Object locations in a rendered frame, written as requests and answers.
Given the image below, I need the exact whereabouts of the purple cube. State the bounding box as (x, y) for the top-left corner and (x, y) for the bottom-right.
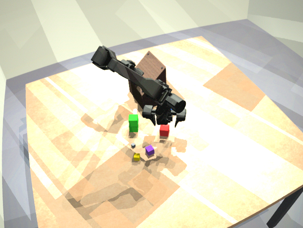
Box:
(145, 145), (154, 156)

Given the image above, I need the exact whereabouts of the yellow block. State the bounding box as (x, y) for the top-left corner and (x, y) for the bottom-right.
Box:
(134, 153), (140, 161)

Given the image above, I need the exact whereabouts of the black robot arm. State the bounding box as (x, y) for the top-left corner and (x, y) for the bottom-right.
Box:
(91, 45), (186, 125)

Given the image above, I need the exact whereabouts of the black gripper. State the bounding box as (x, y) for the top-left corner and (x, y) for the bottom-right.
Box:
(142, 103), (187, 128)

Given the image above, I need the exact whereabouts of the red block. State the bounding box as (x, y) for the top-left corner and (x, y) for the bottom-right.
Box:
(160, 124), (170, 137)

